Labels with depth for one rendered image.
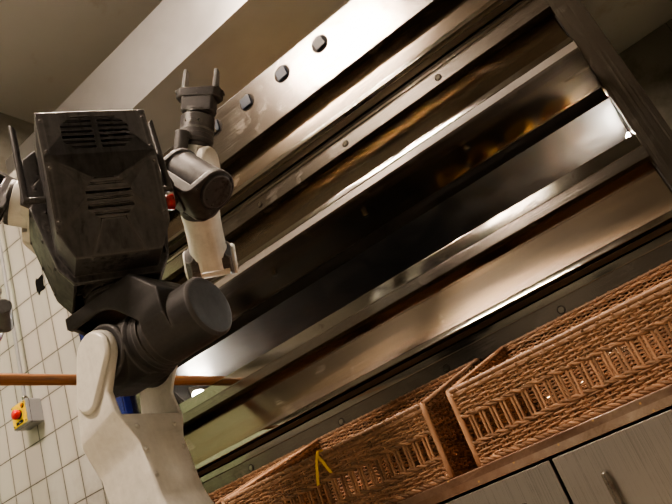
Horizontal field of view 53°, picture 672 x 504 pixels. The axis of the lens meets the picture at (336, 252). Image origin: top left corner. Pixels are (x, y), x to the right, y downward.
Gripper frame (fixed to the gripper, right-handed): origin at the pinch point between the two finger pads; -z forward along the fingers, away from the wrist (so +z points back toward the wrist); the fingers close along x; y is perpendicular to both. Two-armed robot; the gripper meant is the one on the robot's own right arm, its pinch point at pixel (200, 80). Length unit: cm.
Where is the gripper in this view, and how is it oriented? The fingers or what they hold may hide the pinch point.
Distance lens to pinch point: 185.0
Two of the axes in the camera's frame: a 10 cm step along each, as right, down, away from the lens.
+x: -9.9, 0.1, 1.2
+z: -0.2, 9.7, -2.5
